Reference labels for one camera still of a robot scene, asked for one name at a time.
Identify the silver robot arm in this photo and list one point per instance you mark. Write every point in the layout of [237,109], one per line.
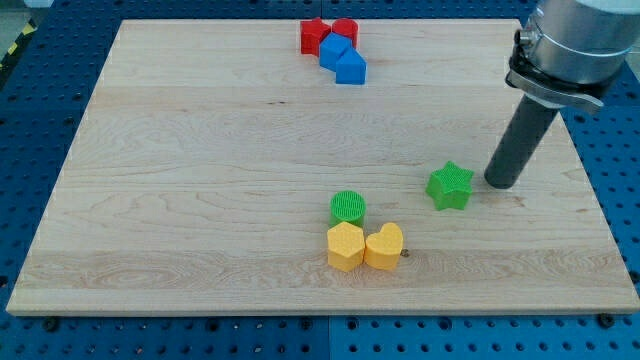
[569,52]

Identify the green cylinder block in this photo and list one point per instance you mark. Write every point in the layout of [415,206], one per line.
[347,206]

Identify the yellow hexagon block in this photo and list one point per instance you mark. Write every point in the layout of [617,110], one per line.
[345,246]

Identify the yellow heart block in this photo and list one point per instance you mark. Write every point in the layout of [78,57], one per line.
[383,249]

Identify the blue pentagon block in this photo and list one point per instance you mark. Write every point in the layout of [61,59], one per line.
[351,68]

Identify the light wooden board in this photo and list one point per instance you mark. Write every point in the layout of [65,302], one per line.
[200,176]

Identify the green star block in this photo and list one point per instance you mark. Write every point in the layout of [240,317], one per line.
[450,187]

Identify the blue cube block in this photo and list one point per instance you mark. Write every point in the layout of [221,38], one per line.
[331,49]

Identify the red star block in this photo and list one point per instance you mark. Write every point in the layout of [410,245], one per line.
[312,33]

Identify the red cylinder block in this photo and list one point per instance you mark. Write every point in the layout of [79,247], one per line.
[348,28]

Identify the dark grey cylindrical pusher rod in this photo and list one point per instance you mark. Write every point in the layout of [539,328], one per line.
[527,127]

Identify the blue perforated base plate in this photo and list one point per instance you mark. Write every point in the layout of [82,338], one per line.
[41,106]

